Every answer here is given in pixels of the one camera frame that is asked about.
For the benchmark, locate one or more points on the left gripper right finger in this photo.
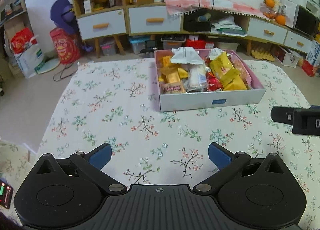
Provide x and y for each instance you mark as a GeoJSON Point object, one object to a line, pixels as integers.
{"type": "Point", "coordinates": [229, 165]}

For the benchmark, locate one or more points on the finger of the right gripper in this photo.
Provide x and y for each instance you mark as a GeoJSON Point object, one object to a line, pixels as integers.
{"type": "Point", "coordinates": [281, 114]}

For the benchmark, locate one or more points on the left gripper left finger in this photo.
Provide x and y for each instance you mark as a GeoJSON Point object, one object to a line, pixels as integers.
{"type": "Point", "coordinates": [90, 164]}

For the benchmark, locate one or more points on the yellow waffle sandwich packet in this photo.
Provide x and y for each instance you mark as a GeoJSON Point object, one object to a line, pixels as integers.
{"type": "Point", "coordinates": [236, 84]}

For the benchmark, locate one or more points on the white torn snack bag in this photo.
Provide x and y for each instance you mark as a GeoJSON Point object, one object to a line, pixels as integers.
{"type": "Point", "coordinates": [186, 55]}

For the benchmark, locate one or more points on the pink wrapped snack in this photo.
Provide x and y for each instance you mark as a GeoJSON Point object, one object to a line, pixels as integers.
{"type": "Point", "coordinates": [244, 74]}

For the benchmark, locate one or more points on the floral tablecloth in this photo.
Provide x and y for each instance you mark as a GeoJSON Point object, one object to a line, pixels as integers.
{"type": "Point", "coordinates": [116, 102]}

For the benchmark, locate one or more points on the large yellow biscuit pack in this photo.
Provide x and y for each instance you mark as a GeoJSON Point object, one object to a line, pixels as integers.
{"type": "Point", "coordinates": [222, 68]}

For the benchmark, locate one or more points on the black device red display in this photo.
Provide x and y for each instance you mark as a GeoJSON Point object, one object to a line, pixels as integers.
{"type": "Point", "coordinates": [6, 193]}

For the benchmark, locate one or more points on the pink snack box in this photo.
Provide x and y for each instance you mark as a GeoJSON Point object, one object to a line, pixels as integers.
{"type": "Point", "coordinates": [201, 89]}

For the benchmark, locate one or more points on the orange fruit lower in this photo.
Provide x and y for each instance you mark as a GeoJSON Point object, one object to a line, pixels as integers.
{"type": "Point", "coordinates": [280, 19]}

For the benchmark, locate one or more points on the orange fruit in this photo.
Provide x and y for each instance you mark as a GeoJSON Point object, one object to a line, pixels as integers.
{"type": "Point", "coordinates": [269, 3]}
{"type": "Point", "coordinates": [280, 19]}

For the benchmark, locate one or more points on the yellow snack packet in box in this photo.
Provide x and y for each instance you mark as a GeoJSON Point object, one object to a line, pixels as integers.
{"type": "Point", "coordinates": [174, 74]}

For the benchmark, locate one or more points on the red box under cabinet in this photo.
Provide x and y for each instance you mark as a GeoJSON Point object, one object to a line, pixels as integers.
{"type": "Point", "coordinates": [199, 44]}

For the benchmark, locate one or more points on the orange fruit upper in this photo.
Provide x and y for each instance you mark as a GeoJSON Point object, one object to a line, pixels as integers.
{"type": "Point", "coordinates": [269, 3]}

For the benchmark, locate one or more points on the red gift bag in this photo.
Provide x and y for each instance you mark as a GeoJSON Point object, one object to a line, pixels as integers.
{"type": "Point", "coordinates": [66, 45]}

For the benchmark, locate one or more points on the white shopping bag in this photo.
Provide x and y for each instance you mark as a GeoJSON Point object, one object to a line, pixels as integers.
{"type": "Point", "coordinates": [27, 52]}

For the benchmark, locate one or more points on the purple plush toy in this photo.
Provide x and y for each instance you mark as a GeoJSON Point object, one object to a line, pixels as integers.
{"type": "Point", "coordinates": [63, 16]}

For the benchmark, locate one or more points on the pink shelf cloth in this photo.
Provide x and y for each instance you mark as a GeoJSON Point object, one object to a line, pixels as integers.
{"type": "Point", "coordinates": [175, 7]}

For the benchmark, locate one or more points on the wooden white drawer cabinet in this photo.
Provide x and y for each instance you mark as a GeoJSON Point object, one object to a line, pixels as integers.
{"type": "Point", "coordinates": [153, 18]}

